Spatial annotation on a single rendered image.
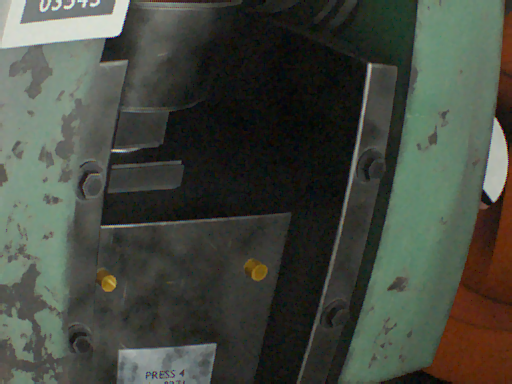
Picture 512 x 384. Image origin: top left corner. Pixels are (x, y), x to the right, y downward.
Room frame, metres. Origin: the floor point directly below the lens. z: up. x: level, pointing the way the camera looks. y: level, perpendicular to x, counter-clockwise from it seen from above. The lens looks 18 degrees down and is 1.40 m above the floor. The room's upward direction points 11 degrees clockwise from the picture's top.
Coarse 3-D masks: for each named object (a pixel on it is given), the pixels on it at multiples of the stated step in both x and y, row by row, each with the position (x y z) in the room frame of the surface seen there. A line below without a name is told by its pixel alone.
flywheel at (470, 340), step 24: (504, 24) 0.88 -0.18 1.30; (504, 48) 0.88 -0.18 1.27; (504, 72) 0.91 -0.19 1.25; (504, 96) 0.92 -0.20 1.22; (504, 120) 0.91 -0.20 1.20; (504, 192) 0.90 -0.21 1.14; (480, 216) 0.92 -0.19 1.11; (504, 216) 0.89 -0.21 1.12; (480, 240) 0.91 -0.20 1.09; (504, 240) 0.89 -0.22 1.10; (480, 264) 0.91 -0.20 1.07; (504, 264) 0.88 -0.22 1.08; (480, 288) 0.90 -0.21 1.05; (504, 288) 0.87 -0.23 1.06; (456, 312) 0.88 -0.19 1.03; (480, 312) 0.87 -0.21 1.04; (504, 312) 0.85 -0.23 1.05; (456, 336) 0.86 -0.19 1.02; (480, 336) 0.84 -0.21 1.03; (504, 336) 0.82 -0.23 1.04; (456, 360) 0.86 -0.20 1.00; (480, 360) 0.83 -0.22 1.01; (504, 360) 0.81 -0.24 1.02
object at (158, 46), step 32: (160, 0) 0.63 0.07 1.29; (192, 0) 0.65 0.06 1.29; (224, 0) 0.66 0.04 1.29; (128, 32) 0.63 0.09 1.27; (160, 32) 0.63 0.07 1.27; (192, 32) 0.64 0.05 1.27; (224, 32) 0.66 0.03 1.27; (160, 64) 0.64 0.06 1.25; (192, 64) 0.65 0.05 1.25; (128, 96) 0.63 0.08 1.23; (160, 96) 0.64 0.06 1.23; (192, 96) 0.66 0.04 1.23; (128, 128) 0.66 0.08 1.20; (160, 128) 0.67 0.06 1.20
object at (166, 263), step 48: (144, 192) 0.65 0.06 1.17; (192, 192) 0.67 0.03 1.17; (240, 192) 0.68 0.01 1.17; (144, 240) 0.60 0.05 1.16; (192, 240) 0.62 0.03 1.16; (240, 240) 0.64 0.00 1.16; (96, 288) 0.59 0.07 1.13; (144, 288) 0.61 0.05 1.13; (192, 288) 0.63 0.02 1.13; (240, 288) 0.65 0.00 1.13; (96, 336) 0.59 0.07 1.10; (144, 336) 0.61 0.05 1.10; (192, 336) 0.63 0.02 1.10; (240, 336) 0.65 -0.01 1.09
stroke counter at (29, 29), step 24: (0, 0) 0.45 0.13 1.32; (24, 0) 0.44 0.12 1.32; (96, 0) 0.47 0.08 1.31; (120, 0) 0.48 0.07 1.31; (0, 24) 0.44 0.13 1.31; (24, 24) 0.44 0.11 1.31; (48, 24) 0.45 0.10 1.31; (72, 24) 0.46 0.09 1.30; (96, 24) 0.47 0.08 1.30; (120, 24) 0.48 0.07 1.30
